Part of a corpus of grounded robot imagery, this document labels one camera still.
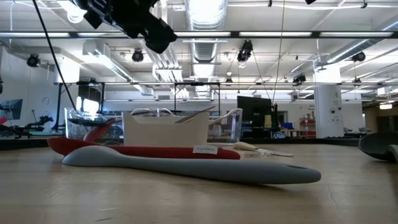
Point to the black ceiling spotlight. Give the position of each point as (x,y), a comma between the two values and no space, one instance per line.
(299,78)
(137,55)
(244,49)
(33,60)
(358,56)

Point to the black nylon spoon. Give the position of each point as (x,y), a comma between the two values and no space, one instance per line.
(376,146)

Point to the white round column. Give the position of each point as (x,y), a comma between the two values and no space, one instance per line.
(328,102)

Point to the black background monitor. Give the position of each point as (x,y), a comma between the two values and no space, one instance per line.
(253,109)

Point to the black aluminium table frame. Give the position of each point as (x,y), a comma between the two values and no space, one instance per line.
(280,141)

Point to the grey silicone spoon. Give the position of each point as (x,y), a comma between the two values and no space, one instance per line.
(217,171)

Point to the black overhead bar with lights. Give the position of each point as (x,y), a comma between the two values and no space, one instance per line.
(234,34)

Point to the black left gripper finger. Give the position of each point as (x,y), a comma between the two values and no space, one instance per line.
(160,35)

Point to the red slotted spoon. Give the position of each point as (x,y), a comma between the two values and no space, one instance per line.
(140,151)

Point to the lit background monitor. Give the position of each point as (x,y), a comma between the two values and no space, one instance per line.
(11,109)

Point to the white rectangular utensil tray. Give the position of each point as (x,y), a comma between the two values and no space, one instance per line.
(164,132)

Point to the black background robot arm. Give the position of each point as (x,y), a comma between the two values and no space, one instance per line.
(40,119)

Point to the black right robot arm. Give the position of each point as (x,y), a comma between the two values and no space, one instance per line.
(311,1)

